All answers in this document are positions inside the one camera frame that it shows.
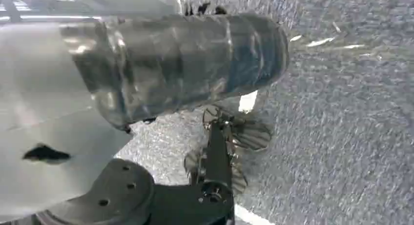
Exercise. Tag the black robot leg and foot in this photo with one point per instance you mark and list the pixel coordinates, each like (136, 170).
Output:
(181, 204)

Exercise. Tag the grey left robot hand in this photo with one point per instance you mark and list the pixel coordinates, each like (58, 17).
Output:
(168, 65)

